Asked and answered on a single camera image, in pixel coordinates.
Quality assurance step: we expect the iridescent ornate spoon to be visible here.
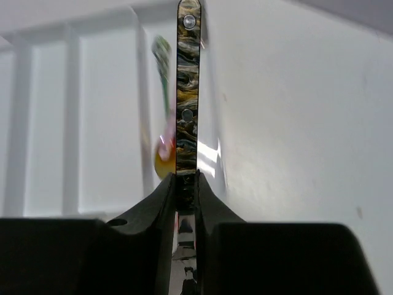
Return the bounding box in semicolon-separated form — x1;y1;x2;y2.
151;35;176;179

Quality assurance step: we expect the marbled handle spoon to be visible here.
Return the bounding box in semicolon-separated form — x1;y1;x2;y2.
174;1;202;294

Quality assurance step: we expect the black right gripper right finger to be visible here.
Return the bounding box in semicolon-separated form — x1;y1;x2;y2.
195;173;379;294

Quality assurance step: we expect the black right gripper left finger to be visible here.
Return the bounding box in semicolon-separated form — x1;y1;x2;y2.
1;175;176;294

